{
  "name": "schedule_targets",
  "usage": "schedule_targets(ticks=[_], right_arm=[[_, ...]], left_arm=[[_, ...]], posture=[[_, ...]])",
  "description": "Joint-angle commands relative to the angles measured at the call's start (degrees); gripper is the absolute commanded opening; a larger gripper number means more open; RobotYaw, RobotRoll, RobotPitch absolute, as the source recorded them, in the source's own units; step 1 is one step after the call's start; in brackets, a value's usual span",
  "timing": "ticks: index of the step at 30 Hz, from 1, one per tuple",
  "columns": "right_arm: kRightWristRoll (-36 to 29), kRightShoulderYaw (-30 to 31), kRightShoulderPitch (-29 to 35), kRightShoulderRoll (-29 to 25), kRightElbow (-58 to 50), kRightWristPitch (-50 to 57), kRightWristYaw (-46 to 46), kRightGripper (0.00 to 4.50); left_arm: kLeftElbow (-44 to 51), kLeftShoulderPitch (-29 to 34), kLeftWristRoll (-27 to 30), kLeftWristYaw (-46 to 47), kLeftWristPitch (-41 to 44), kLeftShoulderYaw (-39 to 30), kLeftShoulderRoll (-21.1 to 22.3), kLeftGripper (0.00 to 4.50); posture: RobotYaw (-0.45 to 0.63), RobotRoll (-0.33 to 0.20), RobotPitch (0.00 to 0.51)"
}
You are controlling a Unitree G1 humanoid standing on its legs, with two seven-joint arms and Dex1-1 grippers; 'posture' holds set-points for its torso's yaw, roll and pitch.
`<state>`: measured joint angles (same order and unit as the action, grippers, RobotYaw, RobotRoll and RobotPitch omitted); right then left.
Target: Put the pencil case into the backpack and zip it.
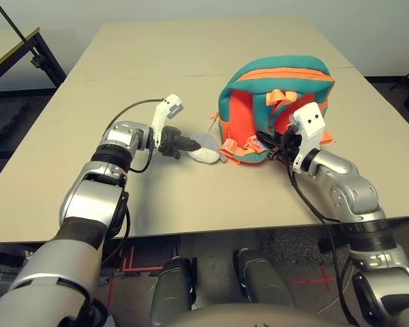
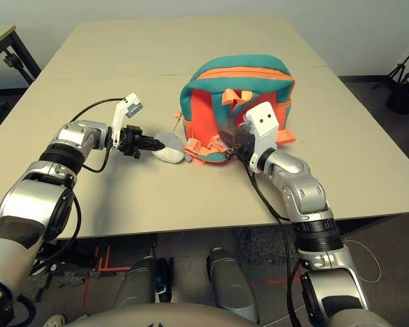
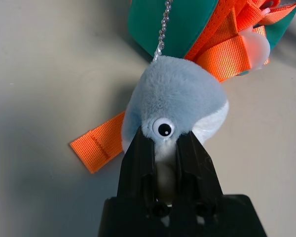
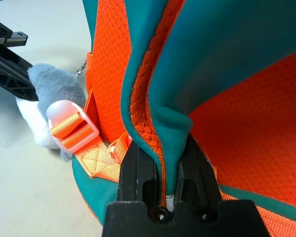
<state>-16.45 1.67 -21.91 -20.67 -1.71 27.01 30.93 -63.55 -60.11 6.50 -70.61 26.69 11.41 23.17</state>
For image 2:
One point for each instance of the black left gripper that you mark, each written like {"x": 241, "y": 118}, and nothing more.
{"x": 131, "y": 141}

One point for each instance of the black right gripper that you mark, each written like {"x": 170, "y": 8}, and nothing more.
{"x": 247, "y": 144}

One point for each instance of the orange and teal backpack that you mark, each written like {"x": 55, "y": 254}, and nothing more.
{"x": 208, "y": 109}

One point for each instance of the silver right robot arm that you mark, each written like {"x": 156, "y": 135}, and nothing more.
{"x": 303, "y": 190}

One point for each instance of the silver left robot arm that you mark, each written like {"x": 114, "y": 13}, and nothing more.
{"x": 30, "y": 201}

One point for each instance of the grey robot right leg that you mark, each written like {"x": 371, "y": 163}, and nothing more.
{"x": 230, "y": 279}

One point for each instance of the grey robot leg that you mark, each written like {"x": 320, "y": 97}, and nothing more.
{"x": 139, "y": 282}
{"x": 230, "y": 279}

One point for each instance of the grey robot left leg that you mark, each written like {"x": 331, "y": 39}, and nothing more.
{"x": 139, "y": 282}

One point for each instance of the black framed side table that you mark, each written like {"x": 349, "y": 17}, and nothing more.
{"x": 25, "y": 51}

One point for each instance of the grey robot torso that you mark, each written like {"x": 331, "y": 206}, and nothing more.
{"x": 156, "y": 318}

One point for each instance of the black equipment bag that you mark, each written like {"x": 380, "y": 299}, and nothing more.
{"x": 402, "y": 98}

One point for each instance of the black tripod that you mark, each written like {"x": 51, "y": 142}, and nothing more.
{"x": 399, "y": 67}

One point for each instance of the white shoe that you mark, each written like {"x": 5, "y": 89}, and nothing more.
{"x": 56, "y": 321}

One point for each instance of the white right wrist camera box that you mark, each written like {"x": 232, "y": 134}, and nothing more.
{"x": 266, "y": 122}

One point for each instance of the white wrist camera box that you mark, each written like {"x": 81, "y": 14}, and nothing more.
{"x": 117, "y": 119}
{"x": 266, "y": 122}

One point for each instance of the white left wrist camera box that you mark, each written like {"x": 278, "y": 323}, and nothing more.
{"x": 117, "y": 119}

